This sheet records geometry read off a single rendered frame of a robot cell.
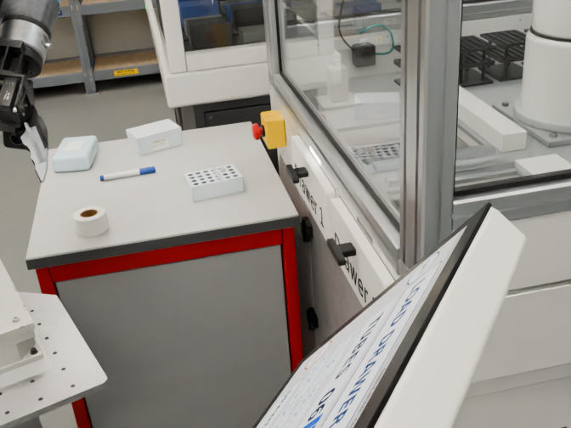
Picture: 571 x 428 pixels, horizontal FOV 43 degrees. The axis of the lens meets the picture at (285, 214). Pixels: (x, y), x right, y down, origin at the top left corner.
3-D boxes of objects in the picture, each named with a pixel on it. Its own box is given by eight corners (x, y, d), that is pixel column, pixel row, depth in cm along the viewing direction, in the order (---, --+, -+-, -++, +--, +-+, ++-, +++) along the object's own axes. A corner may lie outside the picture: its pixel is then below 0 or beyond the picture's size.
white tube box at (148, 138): (140, 156, 194) (137, 137, 191) (128, 146, 201) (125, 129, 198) (183, 144, 199) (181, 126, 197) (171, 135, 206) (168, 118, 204)
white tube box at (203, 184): (193, 202, 167) (191, 187, 165) (184, 188, 174) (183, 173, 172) (244, 190, 170) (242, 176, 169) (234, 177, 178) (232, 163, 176)
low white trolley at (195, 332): (94, 514, 184) (25, 258, 149) (98, 363, 238) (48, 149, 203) (316, 465, 193) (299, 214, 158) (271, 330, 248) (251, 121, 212)
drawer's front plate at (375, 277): (384, 346, 107) (383, 284, 102) (331, 251, 132) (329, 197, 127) (395, 345, 107) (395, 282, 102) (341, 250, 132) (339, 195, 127)
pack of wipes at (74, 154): (90, 171, 187) (87, 154, 185) (53, 174, 187) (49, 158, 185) (99, 149, 201) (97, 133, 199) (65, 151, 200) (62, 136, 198)
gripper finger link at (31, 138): (33, 166, 100) (6, 116, 103) (42, 186, 105) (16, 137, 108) (54, 157, 101) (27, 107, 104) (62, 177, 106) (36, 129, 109)
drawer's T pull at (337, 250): (338, 267, 112) (338, 260, 111) (326, 244, 118) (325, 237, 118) (361, 264, 112) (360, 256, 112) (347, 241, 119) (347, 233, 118)
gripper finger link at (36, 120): (25, 154, 105) (1, 109, 108) (27, 160, 107) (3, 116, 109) (55, 142, 106) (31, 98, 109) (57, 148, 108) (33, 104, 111)
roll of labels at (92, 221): (71, 228, 159) (67, 212, 157) (101, 218, 163) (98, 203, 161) (82, 240, 154) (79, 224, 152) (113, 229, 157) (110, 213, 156)
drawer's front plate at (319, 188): (328, 244, 134) (325, 191, 129) (293, 182, 159) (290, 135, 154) (337, 243, 134) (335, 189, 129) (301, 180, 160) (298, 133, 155)
